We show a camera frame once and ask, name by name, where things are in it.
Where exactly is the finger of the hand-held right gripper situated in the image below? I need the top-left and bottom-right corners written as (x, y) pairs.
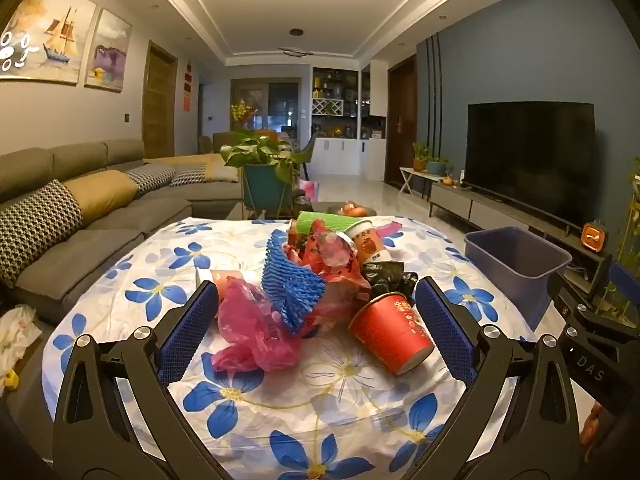
top-left (547, 255), bottom-right (613, 326)
top-left (607, 260), bottom-right (640, 309)

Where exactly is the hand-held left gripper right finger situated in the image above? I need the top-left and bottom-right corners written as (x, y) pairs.
top-left (402, 276), bottom-right (593, 480)

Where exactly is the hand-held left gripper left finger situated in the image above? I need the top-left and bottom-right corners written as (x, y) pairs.
top-left (52, 280), bottom-right (236, 480)

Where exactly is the red paper cup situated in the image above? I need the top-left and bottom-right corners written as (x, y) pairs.
top-left (347, 292), bottom-right (436, 376)

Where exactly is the pink plastic bag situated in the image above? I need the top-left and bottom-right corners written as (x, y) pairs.
top-left (211, 280), bottom-right (303, 373)

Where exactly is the purple plastic bin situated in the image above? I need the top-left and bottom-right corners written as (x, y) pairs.
top-left (464, 226), bottom-right (573, 331)

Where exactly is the black plastic bag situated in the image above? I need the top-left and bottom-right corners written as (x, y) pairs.
top-left (360, 260), bottom-right (420, 303)

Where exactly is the large orange white paper cup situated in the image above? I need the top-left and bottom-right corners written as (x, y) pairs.
top-left (342, 219), bottom-right (396, 266)

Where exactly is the orange desk gadget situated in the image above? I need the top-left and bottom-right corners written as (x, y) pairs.
top-left (581, 220), bottom-right (608, 251)

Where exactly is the small orange white paper cup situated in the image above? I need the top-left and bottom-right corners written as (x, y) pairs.
top-left (195, 268), bottom-right (246, 293)

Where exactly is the tall plant on gold stand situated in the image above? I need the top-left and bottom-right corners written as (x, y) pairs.
top-left (600, 157), bottom-right (640, 321)

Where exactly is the pink plastic wrapper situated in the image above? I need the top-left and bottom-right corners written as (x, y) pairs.
top-left (372, 219), bottom-right (408, 251)

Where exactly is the blue foam net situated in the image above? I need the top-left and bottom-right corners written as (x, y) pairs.
top-left (260, 230), bottom-right (328, 333)

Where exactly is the red crumpled plastic wrapper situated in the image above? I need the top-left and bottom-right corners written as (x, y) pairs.
top-left (287, 225), bottom-right (373, 311)

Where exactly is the grey television cabinet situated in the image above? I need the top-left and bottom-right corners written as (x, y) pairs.
top-left (429, 180), bottom-right (613, 291)

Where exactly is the grey sofa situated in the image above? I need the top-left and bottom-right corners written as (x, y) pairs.
top-left (0, 139), bottom-right (246, 326)

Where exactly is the black television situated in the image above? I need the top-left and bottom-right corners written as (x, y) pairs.
top-left (464, 102), bottom-right (597, 223)

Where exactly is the blue floral tablecloth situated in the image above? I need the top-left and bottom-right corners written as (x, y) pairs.
top-left (42, 215), bottom-right (556, 480)

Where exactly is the fruit plate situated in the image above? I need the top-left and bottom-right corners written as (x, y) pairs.
top-left (327, 200), bottom-right (376, 217)

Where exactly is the white folding side table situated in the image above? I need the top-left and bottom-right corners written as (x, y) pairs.
top-left (398, 166), bottom-right (441, 196)

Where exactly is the small houndstooth cushion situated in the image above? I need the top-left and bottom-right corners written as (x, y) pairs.
top-left (124, 164), bottom-right (177, 196)
top-left (170, 162), bottom-right (208, 186)

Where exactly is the green foam sleeve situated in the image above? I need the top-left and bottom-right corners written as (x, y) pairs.
top-left (295, 211), bottom-right (373, 236)

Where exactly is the white plastic bag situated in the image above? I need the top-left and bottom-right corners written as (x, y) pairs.
top-left (0, 304), bottom-right (43, 376)

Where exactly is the yellow cushion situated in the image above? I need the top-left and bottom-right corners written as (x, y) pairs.
top-left (64, 170), bottom-right (141, 216)

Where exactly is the potted plant in teal pot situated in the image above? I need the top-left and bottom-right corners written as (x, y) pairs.
top-left (220, 127), bottom-right (306, 221)

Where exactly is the dark coffee table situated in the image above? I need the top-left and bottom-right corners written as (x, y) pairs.
top-left (225, 200), bottom-right (381, 222)

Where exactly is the large houndstooth cushion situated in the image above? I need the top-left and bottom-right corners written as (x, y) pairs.
top-left (0, 180), bottom-right (85, 288)

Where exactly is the white display cabinet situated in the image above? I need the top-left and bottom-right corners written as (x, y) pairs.
top-left (310, 65), bottom-right (388, 176)

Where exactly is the dark wooden door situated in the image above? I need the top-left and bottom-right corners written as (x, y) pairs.
top-left (385, 55), bottom-right (418, 186)

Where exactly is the grey dining chair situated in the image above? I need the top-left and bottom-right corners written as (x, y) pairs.
top-left (292, 135), bottom-right (317, 181)

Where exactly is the light wooden door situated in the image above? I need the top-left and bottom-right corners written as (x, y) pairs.
top-left (142, 40), bottom-right (178, 158)

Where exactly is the yellow flower bouquet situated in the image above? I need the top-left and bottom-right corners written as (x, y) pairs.
top-left (230, 100), bottom-right (258, 123)

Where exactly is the purple abstract painting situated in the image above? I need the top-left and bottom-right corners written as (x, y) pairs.
top-left (84, 8), bottom-right (133, 93)

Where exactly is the sailing ship painting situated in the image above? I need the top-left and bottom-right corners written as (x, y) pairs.
top-left (0, 0), bottom-right (97, 86)

